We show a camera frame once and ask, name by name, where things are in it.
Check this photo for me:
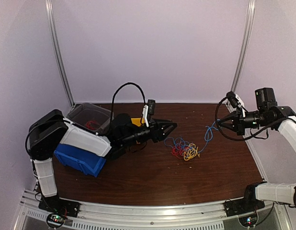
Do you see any blue plastic bin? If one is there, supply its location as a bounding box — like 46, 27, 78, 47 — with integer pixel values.
54, 144, 106, 177

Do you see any left corner aluminium post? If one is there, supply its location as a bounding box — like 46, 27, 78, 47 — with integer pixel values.
45, 0, 75, 107

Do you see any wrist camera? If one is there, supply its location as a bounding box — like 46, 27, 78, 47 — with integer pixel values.
140, 99, 156, 127
226, 91, 246, 112

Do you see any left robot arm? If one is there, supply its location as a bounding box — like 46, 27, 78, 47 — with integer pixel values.
24, 109, 177, 213

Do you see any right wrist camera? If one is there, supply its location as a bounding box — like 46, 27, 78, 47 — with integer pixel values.
226, 91, 246, 112

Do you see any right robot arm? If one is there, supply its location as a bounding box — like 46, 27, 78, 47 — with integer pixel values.
214, 88, 296, 212

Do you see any long red cable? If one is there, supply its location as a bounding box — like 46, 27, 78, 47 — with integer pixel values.
85, 119, 101, 130

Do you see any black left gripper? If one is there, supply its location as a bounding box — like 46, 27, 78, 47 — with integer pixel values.
122, 118, 178, 148

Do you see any right corner aluminium post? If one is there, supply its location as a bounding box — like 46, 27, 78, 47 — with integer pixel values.
231, 0, 256, 92

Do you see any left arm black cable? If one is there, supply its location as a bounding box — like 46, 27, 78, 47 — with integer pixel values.
109, 82, 148, 125

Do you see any yellow plastic bin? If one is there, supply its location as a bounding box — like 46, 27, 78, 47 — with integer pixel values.
131, 117, 146, 127

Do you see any front aluminium rail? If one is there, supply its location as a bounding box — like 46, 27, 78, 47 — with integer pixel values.
18, 189, 290, 230

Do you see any yellow cable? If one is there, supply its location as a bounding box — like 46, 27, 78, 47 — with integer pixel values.
183, 143, 201, 161

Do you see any corner aluminium post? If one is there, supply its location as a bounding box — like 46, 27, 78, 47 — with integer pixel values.
45, 0, 75, 107
231, 0, 256, 92

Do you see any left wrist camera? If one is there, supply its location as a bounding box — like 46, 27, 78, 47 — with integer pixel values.
140, 99, 156, 127

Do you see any clear grey plastic tub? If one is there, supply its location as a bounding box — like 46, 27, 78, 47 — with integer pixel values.
66, 103, 111, 134

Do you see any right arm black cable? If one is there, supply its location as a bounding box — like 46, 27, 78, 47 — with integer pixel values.
214, 95, 270, 141

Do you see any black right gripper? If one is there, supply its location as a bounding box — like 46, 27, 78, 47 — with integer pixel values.
218, 107, 271, 136

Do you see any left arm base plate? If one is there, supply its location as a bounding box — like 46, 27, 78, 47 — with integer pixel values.
38, 196, 80, 218

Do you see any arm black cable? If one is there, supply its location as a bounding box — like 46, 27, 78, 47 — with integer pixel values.
109, 82, 148, 125
214, 95, 270, 141

